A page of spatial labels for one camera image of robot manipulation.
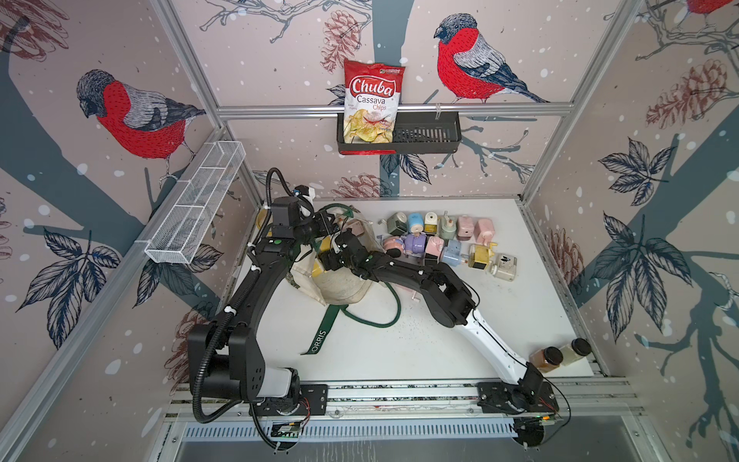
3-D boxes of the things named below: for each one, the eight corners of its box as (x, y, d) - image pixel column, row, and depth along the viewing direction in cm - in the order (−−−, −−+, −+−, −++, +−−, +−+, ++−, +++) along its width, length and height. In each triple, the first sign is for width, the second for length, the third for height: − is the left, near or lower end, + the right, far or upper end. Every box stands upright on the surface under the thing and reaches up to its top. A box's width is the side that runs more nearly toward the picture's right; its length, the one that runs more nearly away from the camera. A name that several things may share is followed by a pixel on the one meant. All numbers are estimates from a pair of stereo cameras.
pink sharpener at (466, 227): (457, 240, 109) (461, 229, 103) (454, 226, 113) (458, 215, 108) (471, 240, 109) (475, 229, 103) (467, 226, 113) (471, 215, 108)
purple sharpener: (405, 254, 104) (406, 247, 100) (404, 240, 108) (405, 233, 104) (426, 254, 103) (428, 247, 100) (424, 240, 107) (426, 233, 104)
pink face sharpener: (383, 259, 102) (383, 252, 98) (383, 243, 106) (383, 236, 103) (403, 259, 102) (404, 252, 98) (402, 243, 106) (403, 236, 103)
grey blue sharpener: (441, 265, 101) (443, 258, 98) (442, 245, 107) (444, 238, 103) (458, 268, 101) (461, 261, 97) (458, 248, 106) (461, 241, 103)
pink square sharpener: (476, 245, 107) (481, 234, 102) (472, 229, 112) (476, 218, 107) (492, 245, 107) (498, 234, 102) (487, 229, 112) (492, 217, 107)
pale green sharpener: (443, 243, 108) (447, 230, 102) (435, 225, 114) (438, 212, 108) (452, 241, 109) (457, 229, 103) (444, 223, 114) (447, 210, 108)
